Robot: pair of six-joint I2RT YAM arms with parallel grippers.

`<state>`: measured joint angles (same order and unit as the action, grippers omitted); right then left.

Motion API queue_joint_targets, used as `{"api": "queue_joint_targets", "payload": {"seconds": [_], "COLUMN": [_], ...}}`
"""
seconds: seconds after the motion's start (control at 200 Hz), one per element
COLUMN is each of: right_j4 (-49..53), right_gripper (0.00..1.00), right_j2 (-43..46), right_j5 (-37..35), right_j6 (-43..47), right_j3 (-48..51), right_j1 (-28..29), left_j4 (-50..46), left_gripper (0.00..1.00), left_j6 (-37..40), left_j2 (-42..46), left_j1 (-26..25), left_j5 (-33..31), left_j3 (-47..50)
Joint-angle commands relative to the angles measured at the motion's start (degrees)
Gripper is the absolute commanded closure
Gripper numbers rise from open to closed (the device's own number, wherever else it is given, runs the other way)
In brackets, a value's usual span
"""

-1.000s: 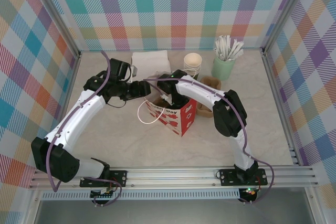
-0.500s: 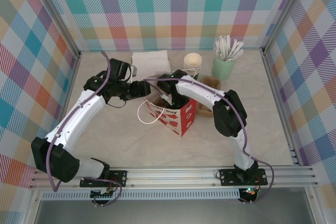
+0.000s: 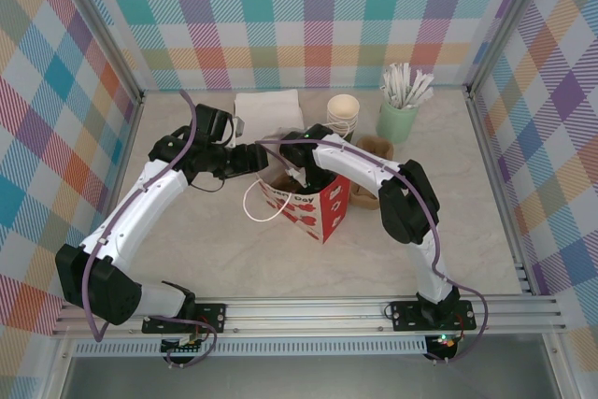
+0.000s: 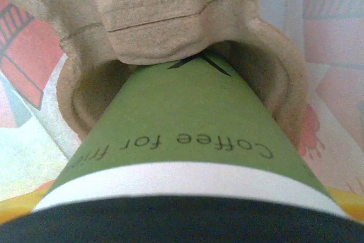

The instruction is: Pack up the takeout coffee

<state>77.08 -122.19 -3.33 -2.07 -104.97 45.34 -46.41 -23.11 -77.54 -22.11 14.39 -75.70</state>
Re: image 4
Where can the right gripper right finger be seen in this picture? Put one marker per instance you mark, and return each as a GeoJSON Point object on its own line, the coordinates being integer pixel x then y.
{"type": "Point", "coordinates": [351, 203]}

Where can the black plastic cup lid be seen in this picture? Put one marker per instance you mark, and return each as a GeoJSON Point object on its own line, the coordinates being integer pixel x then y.
{"type": "Point", "coordinates": [182, 223]}

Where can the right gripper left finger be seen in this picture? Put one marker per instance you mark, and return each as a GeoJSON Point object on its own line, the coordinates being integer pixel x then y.
{"type": "Point", "coordinates": [20, 206]}

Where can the green paper coffee cup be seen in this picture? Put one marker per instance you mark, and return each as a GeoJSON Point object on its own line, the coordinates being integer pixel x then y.
{"type": "Point", "coordinates": [182, 112]}

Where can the red and white paper bag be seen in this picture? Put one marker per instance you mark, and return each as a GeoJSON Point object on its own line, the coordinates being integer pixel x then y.
{"type": "Point", "coordinates": [327, 55]}

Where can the brown pulp cup carrier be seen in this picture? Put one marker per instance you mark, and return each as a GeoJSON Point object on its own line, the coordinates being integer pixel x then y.
{"type": "Point", "coordinates": [156, 12]}

